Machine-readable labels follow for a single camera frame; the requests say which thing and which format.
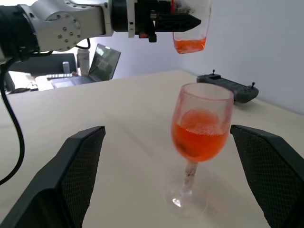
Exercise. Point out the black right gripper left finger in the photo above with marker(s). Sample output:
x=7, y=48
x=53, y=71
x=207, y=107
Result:
x=52, y=190

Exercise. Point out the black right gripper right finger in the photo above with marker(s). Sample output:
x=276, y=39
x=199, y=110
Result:
x=275, y=180

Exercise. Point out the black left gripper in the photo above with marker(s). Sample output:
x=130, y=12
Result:
x=145, y=19

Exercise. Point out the clear bottle with orange drink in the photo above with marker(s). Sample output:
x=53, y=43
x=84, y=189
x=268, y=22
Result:
x=190, y=45

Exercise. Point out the clear wine glass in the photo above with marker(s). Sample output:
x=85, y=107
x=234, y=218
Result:
x=197, y=142

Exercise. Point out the white drink bottle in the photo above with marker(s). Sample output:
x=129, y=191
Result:
x=83, y=61

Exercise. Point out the dark grey laptop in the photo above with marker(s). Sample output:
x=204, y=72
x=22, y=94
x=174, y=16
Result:
x=104, y=61

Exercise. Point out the grey handheld remote controller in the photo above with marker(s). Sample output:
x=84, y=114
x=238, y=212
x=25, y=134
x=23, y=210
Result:
x=240, y=91

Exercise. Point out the small grey can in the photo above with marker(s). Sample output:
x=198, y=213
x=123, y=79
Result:
x=65, y=67

